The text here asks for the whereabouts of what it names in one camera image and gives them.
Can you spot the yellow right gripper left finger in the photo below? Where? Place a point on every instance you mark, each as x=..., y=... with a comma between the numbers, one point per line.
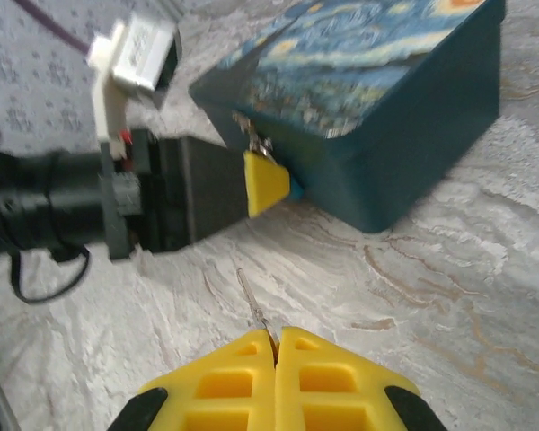
x=179, y=399

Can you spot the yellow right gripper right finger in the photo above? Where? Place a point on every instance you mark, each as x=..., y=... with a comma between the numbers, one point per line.
x=373, y=395

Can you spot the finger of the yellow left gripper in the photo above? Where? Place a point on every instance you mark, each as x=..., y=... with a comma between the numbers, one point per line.
x=265, y=184

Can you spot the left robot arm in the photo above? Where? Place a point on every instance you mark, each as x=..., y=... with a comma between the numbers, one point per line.
x=36, y=202

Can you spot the starry night print box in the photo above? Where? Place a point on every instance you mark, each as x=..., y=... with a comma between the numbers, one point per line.
x=386, y=112

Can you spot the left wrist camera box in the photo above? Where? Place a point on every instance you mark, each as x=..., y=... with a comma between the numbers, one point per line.
x=139, y=54

